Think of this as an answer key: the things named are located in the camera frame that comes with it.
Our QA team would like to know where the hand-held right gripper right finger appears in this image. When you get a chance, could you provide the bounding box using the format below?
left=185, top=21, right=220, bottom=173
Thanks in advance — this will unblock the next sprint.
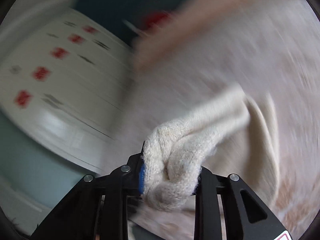
left=194, top=166, right=293, bottom=240

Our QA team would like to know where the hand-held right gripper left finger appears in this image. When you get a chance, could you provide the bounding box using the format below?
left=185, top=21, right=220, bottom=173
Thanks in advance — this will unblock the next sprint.
left=30, top=141, right=145, bottom=240

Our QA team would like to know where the bed with floral bedspread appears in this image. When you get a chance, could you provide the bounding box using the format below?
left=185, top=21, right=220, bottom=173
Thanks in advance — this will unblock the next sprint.
left=100, top=0, right=320, bottom=240

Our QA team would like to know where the pink duvet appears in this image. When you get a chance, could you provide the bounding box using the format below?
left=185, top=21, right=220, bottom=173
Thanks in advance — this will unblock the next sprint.
left=132, top=0, right=285, bottom=70

